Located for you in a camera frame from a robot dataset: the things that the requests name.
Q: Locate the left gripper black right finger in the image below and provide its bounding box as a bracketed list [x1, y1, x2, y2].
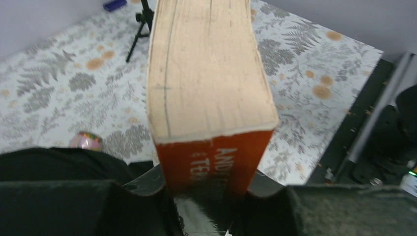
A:
[233, 185, 417, 236]

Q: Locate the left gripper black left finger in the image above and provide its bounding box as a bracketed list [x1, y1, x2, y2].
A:
[0, 180, 180, 236]

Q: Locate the orange thick paperback book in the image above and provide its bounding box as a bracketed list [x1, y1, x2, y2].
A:
[147, 0, 279, 199]

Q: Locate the pink tube container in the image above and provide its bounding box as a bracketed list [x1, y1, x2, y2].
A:
[69, 131, 103, 151]

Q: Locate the floral table mat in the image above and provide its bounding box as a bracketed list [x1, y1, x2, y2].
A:
[0, 0, 383, 184]

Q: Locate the black tripod microphone stand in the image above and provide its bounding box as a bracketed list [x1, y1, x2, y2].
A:
[125, 0, 154, 63]

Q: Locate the small blue block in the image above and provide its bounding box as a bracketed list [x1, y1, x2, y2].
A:
[103, 0, 127, 12]

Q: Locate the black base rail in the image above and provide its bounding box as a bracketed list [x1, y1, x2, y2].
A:
[308, 52, 417, 196]

